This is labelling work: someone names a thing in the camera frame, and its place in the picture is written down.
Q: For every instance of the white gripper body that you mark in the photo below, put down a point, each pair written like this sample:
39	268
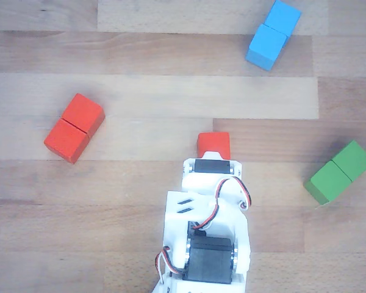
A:
211	166

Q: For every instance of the long blue block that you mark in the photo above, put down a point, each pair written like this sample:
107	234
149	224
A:
268	42

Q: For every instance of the long red block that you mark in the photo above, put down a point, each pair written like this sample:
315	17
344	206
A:
74	128

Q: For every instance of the long green block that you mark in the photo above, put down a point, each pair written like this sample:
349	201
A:
338	174

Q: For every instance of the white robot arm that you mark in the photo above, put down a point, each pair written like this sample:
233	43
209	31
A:
201	207

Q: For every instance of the small red cube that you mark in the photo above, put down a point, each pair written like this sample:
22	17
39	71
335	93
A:
213	142

